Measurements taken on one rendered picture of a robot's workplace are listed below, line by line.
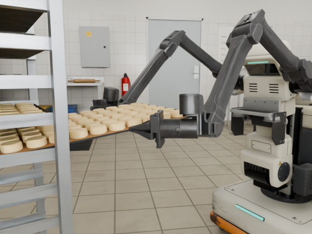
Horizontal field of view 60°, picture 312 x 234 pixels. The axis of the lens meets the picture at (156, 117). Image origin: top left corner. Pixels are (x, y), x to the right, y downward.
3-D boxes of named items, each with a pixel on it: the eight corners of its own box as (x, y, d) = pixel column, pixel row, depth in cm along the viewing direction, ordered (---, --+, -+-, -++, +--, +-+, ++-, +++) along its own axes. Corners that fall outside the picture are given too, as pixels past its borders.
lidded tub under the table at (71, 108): (51, 123, 439) (50, 107, 436) (56, 119, 484) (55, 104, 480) (75, 122, 446) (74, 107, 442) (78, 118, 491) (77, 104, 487)
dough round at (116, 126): (122, 126, 85) (121, 120, 85) (127, 129, 81) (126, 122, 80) (107, 128, 83) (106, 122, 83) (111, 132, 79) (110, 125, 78)
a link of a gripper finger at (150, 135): (126, 140, 78) (158, 140, 76) (124, 115, 77) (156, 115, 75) (133, 134, 85) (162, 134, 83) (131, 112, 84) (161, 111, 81)
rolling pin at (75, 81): (68, 83, 430) (68, 79, 429) (67, 82, 435) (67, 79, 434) (100, 82, 463) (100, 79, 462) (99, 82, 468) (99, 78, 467)
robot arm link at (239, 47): (265, 30, 92) (238, 38, 101) (256, 19, 89) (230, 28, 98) (223, 141, 78) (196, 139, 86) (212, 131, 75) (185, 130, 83)
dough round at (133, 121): (132, 123, 88) (131, 117, 88) (145, 124, 86) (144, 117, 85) (123, 126, 84) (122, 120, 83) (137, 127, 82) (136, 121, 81)
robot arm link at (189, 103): (223, 133, 79) (201, 133, 86) (223, 94, 79) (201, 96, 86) (194, 135, 71) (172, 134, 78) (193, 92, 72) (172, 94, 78)
